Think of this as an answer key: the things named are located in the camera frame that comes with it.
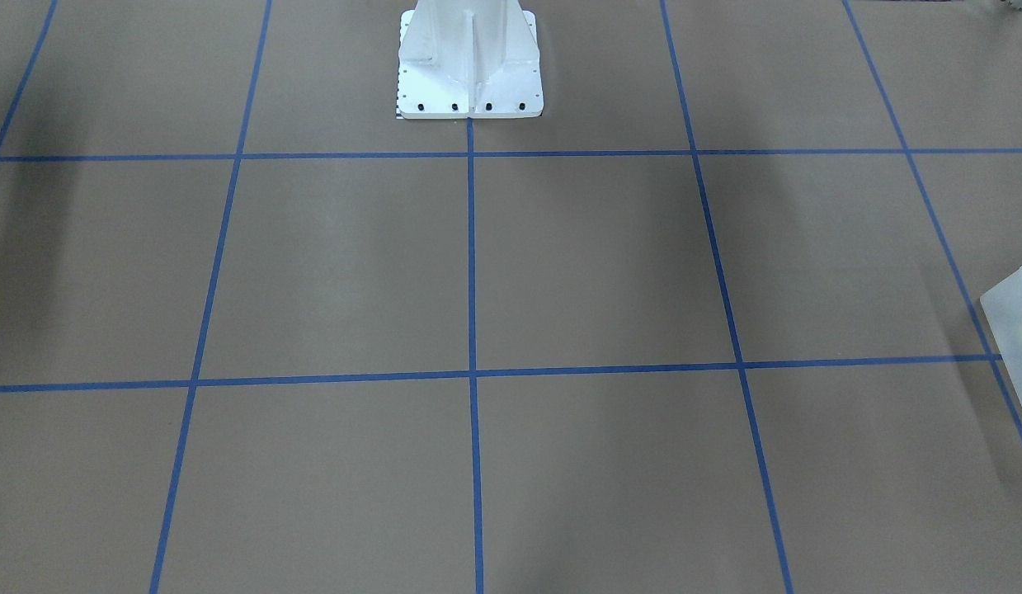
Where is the translucent white plastic box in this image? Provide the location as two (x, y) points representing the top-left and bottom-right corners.
(981, 266), (1022, 406)

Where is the white pedestal column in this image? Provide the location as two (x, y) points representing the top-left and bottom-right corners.
(394, 1), (544, 120)

